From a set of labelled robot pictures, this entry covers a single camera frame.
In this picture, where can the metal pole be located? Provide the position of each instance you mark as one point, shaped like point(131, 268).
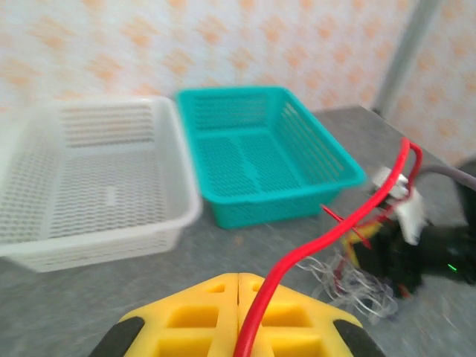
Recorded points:
point(409, 56)

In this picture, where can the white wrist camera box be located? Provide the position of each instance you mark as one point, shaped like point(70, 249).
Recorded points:
point(409, 215)

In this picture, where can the white plastic basket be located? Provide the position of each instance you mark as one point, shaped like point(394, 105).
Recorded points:
point(108, 186)

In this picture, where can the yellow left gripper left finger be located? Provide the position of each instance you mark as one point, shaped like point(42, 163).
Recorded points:
point(193, 316)

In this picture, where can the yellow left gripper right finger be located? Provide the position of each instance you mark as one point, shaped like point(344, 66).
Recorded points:
point(297, 320)

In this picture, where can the teal plastic basket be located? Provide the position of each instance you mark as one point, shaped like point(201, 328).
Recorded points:
point(260, 163)

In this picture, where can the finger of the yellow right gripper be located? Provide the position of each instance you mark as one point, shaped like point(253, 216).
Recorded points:
point(368, 231)
point(350, 253)

